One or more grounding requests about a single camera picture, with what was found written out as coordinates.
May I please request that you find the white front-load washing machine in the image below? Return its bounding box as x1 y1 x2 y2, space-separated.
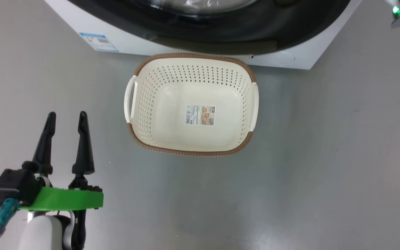
44 0 364 70

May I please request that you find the cream perforated basket brown rim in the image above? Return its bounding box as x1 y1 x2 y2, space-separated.
124 53 259 157

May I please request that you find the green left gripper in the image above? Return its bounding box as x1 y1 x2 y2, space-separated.
19 111 104 212

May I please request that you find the paper product label sticker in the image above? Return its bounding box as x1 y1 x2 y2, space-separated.
185 104 216 126

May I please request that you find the black glass washing machine door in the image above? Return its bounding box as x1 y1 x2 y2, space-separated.
66 0 351 55

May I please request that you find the blue energy label sticker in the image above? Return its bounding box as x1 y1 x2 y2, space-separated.
80 32 119 52

